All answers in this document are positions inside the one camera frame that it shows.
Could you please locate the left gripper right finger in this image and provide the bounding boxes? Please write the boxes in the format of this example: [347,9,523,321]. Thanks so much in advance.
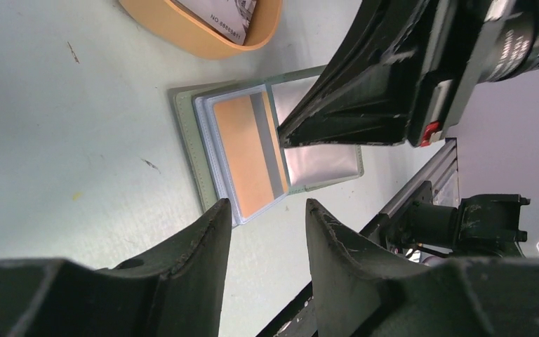
[305,199,539,337]

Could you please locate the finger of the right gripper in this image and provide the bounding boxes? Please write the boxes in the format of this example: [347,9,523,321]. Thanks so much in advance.
[278,1,437,148]

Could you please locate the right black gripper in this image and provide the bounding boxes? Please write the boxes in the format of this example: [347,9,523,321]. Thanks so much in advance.
[407,1,539,147]

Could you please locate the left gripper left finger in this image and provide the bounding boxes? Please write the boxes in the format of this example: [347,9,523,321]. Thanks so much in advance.
[0,199,232,336]

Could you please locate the orange credit card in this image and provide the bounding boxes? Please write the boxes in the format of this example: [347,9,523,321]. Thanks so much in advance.
[211,91,289,221]

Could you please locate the stack of cards in tray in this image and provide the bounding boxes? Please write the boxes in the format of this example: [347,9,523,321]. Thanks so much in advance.
[173,0,257,45]

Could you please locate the orange oval tray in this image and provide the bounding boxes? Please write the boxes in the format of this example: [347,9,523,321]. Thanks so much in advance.
[119,0,283,60]

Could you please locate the aluminium frame rail front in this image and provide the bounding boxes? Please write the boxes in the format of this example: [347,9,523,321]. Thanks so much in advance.
[360,139,460,237]

